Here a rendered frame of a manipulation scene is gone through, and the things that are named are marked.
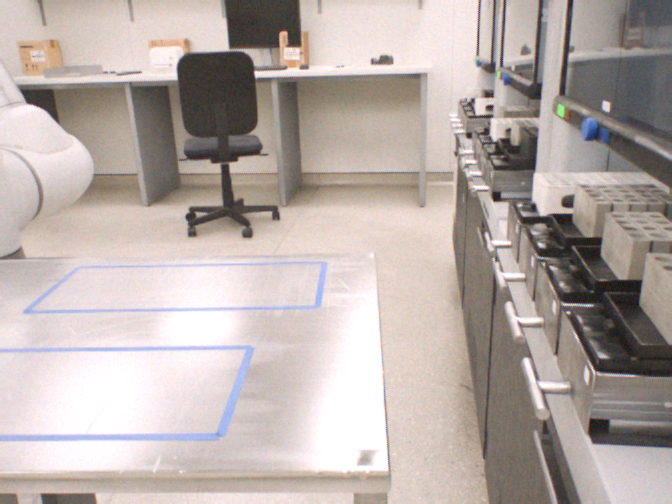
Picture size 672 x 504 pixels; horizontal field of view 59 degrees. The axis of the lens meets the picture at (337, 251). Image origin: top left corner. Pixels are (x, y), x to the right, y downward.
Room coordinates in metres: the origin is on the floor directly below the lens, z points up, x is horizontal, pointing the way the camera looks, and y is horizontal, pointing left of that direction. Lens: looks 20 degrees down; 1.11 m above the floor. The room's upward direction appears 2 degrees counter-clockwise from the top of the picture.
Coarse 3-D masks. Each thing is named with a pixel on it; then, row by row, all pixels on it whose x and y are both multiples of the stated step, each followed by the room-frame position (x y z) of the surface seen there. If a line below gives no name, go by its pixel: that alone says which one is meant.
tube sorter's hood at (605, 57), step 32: (576, 0) 1.00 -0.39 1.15; (608, 0) 0.83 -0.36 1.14; (640, 0) 0.71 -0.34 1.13; (576, 32) 0.98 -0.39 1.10; (608, 32) 0.81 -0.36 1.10; (640, 32) 0.69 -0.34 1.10; (576, 64) 0.97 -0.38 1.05; (608, 64) 0.80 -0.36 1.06; (640, 64) 0.68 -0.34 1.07; (576, 96) 0.95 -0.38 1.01; (608, 96) 0.78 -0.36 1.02; (640, 96) 0.67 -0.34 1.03; (576, 128) 0.89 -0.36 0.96; (608, 128) 0.73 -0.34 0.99; (640, 128) 0.65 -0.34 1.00; (640, 160) 0.61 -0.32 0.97
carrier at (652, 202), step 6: (624, 186) 0.87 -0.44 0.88; (630, 186) 0.87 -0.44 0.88; (636, 186) 0.86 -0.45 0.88; (636, 192) 0.83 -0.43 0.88; (642, 192) 0.84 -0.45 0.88; (648, 192) 0.82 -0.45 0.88; (642, 198) 0.79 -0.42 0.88; (648, 198) 0.79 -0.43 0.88; (654, 198) 0.79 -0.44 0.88; (648, 204) 0.77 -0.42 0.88; (654, 204) 0.77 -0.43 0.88; (660, 204) 0.77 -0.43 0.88; (648, 210) 0.77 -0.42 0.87; (654, 210) 0.77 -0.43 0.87; (660, 210) 0.76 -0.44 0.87
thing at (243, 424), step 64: (192, 256) 0.80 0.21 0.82; (256, 256) 0.79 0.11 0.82; (320, 256) 0.78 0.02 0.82; (0, 320) 0.61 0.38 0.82; (64, 320) 0.60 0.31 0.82; (128, 320) 0.60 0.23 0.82; (192, 320) 0.59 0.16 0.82; (256, 320) 0.58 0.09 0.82; (320, 320) 0.58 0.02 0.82; (0, 384) 0.47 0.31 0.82; (64, 384) 0.47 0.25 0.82; (128, 384) 0.47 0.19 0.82; (192, 384) 0.46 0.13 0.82; (256, 384) 0.46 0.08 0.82; (320, 384) 0.45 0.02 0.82; (384, 384) 0.45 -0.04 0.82; (0, 448) 0.38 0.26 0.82; (64, 448) 0.38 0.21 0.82; (128, 448) 0.38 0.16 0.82; (192, 448) 0.37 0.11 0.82; (256, 448) 0.37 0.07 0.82; (320, 448) 0.37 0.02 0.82; (384, 448) 0.36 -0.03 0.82
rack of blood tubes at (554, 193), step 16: (544, 176) 1.01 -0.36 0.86; (560, 176) 1.01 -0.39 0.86; (576, 176) 1.00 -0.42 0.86; (592, 176) 1.00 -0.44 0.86; (608, 176) 0.99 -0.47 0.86; (624, 176) 0.99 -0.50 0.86; (640, 176) 0.99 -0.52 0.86; (544, 192) 0.94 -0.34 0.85; (560, 192) 0.94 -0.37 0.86; (544, 208) 0.94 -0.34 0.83; (560, 208) 0.94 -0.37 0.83
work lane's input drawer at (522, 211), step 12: (516, 204) 1.01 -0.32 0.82; (528, 204) 1.01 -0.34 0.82; (516, 216) 0.97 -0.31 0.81; (528, 216) 0.94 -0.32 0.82; (540, 216) 0.93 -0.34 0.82; (516, 228) 0.95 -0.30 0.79; (492, 240) 1.00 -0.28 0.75; (504, 240) 1.00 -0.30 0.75; (516, 240) 0.95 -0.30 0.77; (492, 252) 0.95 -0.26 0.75; (516, 252) 0.94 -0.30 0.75
